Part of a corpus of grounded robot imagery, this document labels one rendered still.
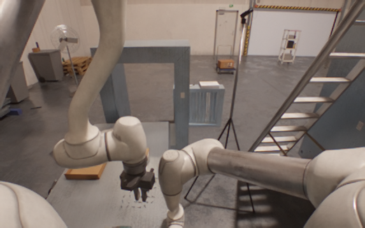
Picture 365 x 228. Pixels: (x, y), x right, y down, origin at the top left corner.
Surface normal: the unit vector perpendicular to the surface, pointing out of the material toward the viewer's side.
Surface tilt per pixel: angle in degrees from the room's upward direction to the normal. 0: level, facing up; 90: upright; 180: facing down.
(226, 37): 90
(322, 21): 90
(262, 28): 90
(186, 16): 90
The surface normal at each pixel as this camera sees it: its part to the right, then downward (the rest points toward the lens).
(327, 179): -0.95, -0.26
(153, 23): 0.00, 0.47
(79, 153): 0.29, 0.33
